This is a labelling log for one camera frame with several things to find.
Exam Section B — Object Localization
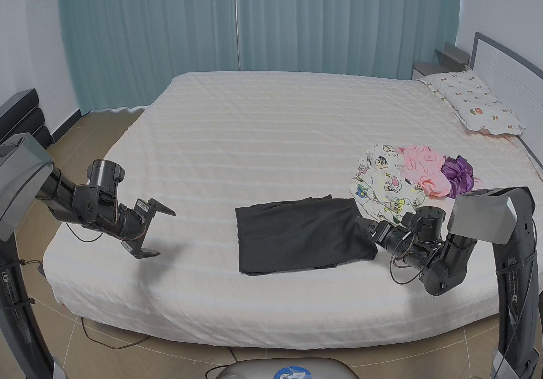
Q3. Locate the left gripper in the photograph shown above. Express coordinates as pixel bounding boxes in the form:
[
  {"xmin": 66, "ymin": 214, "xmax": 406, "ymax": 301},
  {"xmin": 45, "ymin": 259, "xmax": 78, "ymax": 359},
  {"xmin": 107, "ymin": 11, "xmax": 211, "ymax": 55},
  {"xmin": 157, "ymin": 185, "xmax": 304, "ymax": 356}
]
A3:
[{"xmin": 117, "ymin": 198, "xmax": 176, "ymax": 260}]

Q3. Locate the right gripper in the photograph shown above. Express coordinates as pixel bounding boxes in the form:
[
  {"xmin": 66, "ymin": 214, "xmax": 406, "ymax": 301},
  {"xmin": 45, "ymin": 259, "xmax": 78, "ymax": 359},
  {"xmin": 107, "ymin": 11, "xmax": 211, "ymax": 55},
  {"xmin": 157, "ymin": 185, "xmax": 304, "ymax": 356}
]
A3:
[{"xmin": 372, "ymin": 220, "xmax": 410, "ymax": 251}]

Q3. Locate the black T-shirt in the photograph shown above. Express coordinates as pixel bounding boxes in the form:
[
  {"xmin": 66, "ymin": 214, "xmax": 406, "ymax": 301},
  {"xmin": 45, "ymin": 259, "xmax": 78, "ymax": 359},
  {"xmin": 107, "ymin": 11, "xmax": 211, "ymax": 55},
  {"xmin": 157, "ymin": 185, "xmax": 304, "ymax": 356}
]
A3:
[{"xmin": 234, "ymin": 195, "xmax": 379, "ymax": 276}]

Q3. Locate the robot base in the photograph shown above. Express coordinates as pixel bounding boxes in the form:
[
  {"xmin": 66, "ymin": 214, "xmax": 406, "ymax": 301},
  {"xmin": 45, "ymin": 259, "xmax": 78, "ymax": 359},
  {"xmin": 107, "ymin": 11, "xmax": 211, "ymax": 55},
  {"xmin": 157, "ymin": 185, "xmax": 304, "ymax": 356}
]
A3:
[{"xmin": 216, "ymin": 358, "xmax": 357, "ymax": 379}]

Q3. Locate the white printed pyjama top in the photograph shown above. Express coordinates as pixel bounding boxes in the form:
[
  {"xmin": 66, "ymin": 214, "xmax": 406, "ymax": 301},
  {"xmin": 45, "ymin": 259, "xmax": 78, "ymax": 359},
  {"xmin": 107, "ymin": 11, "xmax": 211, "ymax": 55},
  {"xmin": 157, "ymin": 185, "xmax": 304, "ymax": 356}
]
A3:
[{"xmin": 350, "ymin": 143, "xmax": 429, "ymax": 227}]

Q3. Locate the pink garment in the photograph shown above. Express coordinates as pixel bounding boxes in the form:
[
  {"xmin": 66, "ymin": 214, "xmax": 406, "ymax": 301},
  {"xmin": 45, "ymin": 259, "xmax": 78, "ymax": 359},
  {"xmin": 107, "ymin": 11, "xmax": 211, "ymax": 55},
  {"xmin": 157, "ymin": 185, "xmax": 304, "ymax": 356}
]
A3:
[{"xmin": 397, "ymin": 145, "xmax": 488, "ymax": 200}]

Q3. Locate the purple garment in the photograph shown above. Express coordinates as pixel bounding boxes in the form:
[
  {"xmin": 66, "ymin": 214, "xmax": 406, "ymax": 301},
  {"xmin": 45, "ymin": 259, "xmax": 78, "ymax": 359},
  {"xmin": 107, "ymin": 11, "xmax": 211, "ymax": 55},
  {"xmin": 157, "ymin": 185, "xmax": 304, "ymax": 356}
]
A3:
[{"xmin": 441, "ymin": 155, "xmax": 475, "ymax": 200}]

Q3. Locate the white printed pillow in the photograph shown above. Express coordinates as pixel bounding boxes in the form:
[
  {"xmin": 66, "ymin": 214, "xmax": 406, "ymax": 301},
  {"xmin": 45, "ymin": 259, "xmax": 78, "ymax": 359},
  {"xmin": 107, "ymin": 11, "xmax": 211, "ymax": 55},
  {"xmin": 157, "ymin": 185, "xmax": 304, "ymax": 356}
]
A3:
[{"xmin": 418, "ymin": 70, "xmax": 526, "ymax": 136}]

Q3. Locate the grey bedside table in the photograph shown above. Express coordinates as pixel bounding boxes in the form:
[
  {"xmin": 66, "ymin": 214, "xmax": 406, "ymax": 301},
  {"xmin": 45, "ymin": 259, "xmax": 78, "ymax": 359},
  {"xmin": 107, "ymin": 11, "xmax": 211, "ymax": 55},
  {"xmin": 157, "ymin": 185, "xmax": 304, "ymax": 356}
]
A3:
[{"xmin": 412, "ymin": 43, "xmax": 471, "ymax": 81}]

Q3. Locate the dark grey chest of drawers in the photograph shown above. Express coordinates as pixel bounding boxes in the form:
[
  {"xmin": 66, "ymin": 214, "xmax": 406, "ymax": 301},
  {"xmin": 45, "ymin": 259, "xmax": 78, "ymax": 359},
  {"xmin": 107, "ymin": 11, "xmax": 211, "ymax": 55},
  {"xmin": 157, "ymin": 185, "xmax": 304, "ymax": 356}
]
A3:
[{"xmin": 0, "ymin": 89, "xmax": 53, "ymax": 146}]

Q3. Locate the blue-green curtain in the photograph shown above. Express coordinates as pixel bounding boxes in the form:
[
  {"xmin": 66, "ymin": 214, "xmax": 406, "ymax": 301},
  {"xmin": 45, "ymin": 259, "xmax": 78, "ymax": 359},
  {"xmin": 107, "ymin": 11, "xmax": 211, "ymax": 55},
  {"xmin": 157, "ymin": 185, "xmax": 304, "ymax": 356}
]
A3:
[
  {"xmin": 235, "ymin": 0, "xmax": 463, "ymax": 81},
  {"xmin": 57, "ymin": 0, "xmax": 240, "ymax": 115}
]

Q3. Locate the black cable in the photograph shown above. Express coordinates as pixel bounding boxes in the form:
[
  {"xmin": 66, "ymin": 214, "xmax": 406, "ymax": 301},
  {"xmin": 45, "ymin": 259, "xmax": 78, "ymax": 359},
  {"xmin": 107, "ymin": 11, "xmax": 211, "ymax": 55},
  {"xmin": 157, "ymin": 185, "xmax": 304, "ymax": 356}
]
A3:
[
  {"xmin": 207, "ymin": 348, "xmax": 239, "ymax": 379},
  {"xmin": 390, "ymin": 256, "xmax": 425, "ymax": 285},
  {"xmin": 66, "ymin": 222, "xmax": 104, "ymax": 243},
  {"xmin": 81, "ymin": 316, "xmax": 149, "ymax": 349}
]

